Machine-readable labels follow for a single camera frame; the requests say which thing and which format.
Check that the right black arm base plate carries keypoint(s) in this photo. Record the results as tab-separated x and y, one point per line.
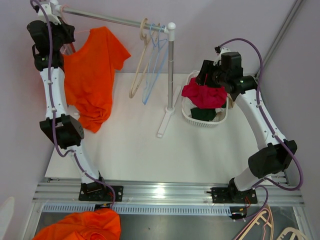
226	195

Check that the green and white t shirt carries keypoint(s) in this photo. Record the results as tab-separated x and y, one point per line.
205	114

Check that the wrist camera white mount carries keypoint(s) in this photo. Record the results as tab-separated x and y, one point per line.
48	11
219	53

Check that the white perforated plastic basket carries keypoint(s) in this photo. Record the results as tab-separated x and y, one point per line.
200	123

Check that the light blue wire hanger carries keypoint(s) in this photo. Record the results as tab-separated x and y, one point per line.
151	67
161	52

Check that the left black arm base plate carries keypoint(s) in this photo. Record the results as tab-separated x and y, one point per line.
102	194

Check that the beige hanger on floor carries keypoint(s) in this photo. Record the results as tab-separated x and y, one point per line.
293	233

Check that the beige t shirt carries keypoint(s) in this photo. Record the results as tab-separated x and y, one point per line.
230	104

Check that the beige wooden hanger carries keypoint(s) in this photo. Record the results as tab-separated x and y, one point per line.
139	75

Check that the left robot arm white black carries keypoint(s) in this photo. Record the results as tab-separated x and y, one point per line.
64	131

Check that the pink wire hanger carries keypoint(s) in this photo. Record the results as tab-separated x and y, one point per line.
71	45

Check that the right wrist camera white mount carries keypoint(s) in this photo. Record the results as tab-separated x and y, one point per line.
219	53

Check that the magenta t shirt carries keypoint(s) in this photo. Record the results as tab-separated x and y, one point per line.
204	97

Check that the slotted grey cable duct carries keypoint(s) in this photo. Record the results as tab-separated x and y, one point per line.
146	209

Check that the aluminium rail frame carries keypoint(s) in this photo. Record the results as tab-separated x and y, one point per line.
155	193

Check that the metal clothes rack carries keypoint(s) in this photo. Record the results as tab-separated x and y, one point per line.
173	93

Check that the orange cloth pile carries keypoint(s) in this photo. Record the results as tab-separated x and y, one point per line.
102	224

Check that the pink hanger on floor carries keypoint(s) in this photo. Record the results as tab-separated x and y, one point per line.
263	219

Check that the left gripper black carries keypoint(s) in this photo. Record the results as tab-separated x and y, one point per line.
68	30

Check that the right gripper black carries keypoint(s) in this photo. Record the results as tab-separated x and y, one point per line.
207	68

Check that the orange t shirt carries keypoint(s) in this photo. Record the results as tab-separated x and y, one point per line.
90	74

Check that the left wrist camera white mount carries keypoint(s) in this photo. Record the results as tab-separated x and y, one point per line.
48	11

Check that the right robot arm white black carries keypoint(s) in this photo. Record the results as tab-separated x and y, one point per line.
275	152

